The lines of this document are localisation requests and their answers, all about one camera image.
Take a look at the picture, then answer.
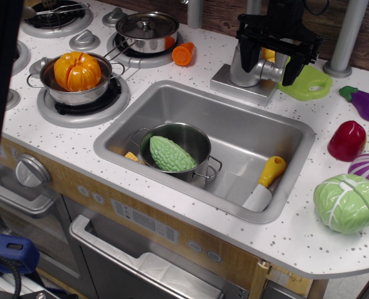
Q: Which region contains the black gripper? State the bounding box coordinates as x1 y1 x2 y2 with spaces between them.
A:
236 1 323 87

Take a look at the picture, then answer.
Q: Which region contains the silver faucet lever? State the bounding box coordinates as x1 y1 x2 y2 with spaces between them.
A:
254 53 289 83

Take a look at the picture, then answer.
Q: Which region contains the yellow toy fruit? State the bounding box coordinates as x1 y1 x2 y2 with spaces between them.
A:
262 48 276 64

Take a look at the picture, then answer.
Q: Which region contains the silver toy faucet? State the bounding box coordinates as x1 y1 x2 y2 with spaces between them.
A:
209 0 285 107

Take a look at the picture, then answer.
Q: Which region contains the green toy cutting board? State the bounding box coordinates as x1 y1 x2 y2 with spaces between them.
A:
277 65 332 101

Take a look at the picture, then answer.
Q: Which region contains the grey support pole right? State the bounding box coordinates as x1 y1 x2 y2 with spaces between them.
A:
323 0 369 78

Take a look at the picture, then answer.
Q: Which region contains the grey support pole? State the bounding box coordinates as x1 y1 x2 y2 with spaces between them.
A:
187 0 204 29
323 0 369 78

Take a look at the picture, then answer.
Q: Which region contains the silver sink basin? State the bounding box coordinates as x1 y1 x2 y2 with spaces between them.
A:
94 80 315 224

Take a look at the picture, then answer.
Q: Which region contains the orange toy carrot piece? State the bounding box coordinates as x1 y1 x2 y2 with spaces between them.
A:
172 42 195 66

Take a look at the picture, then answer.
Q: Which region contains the grey support pole left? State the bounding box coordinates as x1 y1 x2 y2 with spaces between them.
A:
187 0 204 29

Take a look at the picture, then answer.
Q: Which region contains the purple toy eggplant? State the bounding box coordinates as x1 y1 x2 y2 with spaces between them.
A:
339 86 369 121

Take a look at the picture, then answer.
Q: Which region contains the red toy pepper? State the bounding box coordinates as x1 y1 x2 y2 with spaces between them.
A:
327 120 367 162

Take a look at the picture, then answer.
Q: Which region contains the steel pot in sink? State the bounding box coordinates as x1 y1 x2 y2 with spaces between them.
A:
130 122 223 189

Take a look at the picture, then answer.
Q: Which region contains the steel pan with lid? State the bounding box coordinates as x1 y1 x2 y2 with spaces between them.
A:
107 12 180 55

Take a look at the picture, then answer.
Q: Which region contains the green toy bitter gourd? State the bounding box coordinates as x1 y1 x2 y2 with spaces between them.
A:
149 135 198 172

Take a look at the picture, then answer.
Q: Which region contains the back right stove burner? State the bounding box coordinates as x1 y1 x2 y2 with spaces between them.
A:
107 33 184 69

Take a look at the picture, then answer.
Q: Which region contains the stove burner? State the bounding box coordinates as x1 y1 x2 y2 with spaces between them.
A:
21 1 93 39
37 78 130 128
107 33 184 69

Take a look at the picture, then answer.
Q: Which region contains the green toy cabbage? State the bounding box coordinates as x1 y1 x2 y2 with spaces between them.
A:
314 174 369 234

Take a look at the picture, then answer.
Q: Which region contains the front stove burner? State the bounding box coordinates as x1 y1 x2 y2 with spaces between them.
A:
37 78 130 128

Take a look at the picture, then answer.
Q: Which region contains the grey stove knob rear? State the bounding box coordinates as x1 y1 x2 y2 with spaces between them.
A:
102 7 127 27

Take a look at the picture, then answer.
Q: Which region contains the grey stove knob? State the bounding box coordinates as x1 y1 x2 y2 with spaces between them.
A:
102 7 127 27
69 29 100 52

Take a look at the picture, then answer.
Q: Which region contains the yellow toy corn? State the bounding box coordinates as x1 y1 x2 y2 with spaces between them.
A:
124 151 144 164

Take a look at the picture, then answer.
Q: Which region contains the orange toy pumpkin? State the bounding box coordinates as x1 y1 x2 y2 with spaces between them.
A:
54 52 102 92

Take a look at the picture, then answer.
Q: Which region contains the steel pot on burner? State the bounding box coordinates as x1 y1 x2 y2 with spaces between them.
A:
27 52 125 106

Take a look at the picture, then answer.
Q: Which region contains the back left stove burner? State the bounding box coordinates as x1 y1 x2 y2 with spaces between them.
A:
21 1 93 39

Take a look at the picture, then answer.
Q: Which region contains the silver oven dial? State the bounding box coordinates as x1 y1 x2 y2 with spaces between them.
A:
15 154 52 188

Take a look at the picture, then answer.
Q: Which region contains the blue clamp tool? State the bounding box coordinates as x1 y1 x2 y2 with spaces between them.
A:
0 234 40 274

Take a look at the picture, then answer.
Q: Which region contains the yellow handled toy knife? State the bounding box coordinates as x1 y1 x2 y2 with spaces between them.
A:
242 156 287 212

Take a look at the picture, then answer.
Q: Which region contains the silver dishwasher door handle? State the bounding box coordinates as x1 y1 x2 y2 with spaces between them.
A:
70 215 250 298

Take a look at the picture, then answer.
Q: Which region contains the silver oven door handle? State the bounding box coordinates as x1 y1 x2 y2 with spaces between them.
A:
0 185 55 219

